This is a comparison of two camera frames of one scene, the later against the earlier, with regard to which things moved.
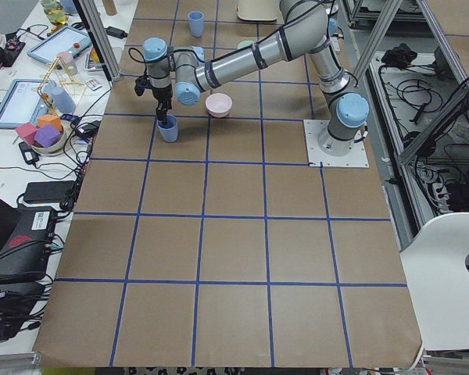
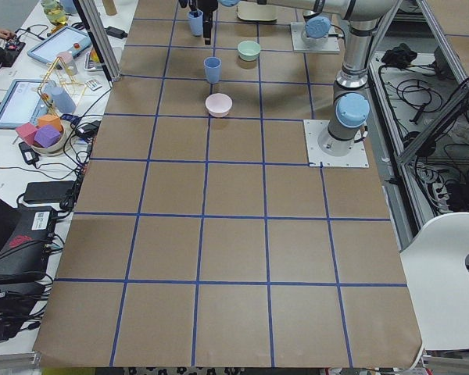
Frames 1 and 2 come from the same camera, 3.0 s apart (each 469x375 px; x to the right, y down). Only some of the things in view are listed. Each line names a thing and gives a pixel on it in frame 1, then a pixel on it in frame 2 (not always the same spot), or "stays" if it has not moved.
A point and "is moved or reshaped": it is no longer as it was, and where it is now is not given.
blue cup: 196,19 stays
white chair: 447,298 stays
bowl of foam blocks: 47,137 stays
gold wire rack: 59,92 stays
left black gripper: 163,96 to 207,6
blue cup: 169,129 is moved or reshaped
